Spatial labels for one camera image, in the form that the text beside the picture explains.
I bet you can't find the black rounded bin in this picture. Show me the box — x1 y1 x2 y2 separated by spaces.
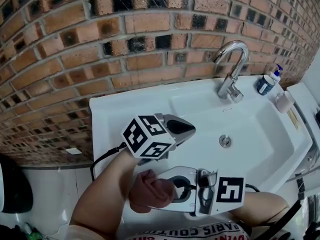
0 155 34 214

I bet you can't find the white rounded fixture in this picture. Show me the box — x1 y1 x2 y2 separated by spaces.
0 163 5 213

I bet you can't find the brown cloth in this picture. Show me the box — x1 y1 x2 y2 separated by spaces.
128 169 176 214

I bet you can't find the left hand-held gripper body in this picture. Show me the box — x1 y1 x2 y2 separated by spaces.
120 113 176 166

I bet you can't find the white printed shirt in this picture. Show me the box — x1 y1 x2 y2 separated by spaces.
66 199 310 240

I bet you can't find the person's right forearm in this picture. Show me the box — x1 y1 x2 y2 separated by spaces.
228 190 290 233

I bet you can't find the person's left forearm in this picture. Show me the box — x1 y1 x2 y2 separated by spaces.
69 148 152 240

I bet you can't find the black strap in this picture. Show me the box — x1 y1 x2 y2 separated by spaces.
259 199 302 235

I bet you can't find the soap bottle with blue pump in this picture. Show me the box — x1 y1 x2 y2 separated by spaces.
271 63 284 84

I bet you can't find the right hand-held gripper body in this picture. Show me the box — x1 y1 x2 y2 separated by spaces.
194 168 245 217

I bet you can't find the chrome faucet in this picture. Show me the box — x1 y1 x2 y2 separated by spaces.
213 40 250 104

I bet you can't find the yellow flat packet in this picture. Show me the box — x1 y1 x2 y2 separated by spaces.
286 108 300 130

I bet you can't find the white sink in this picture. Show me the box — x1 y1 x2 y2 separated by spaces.
89 75 314 235

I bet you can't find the chrome sink drain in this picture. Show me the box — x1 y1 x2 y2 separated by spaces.
218 133 233 149

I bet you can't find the white cabinet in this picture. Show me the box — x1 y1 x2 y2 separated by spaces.
286 81 320 193

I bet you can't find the green bottle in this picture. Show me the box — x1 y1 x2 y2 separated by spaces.
23 222 42 240

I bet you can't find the black cable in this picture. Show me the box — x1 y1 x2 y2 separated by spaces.
244 183 261 193
90 142 129 181

